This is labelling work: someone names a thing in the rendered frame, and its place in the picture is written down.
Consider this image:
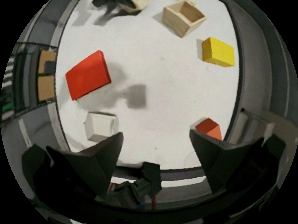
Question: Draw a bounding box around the yellow rectangular block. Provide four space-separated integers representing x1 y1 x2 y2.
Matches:
202 37 235 67

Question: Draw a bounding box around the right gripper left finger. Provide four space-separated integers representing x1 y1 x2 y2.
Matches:
46 132 124 201

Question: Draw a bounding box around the red flat rectangular block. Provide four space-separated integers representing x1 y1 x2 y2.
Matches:
65 50 112 101

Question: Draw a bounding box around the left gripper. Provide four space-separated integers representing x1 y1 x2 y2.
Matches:
92 0 136 9

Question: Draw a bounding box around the orange cube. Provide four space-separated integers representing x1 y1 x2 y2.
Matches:
195 118 222 140

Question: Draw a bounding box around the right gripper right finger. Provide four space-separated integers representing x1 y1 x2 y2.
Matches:
189 129 265 195

